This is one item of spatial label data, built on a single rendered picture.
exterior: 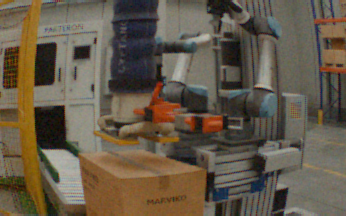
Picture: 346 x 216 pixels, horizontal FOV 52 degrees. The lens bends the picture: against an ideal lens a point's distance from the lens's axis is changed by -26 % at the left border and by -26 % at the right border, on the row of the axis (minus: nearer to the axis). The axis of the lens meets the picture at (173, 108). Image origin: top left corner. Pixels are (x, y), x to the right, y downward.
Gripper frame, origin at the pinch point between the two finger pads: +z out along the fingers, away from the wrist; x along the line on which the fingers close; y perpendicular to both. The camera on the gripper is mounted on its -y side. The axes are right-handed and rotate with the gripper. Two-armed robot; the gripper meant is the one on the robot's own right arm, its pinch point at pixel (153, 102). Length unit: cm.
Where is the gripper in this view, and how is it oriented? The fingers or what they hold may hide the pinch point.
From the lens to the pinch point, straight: 248.1
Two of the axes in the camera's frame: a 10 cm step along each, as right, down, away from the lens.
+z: 0.1, 10.0, 0.8
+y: 5.0, 0.7, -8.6
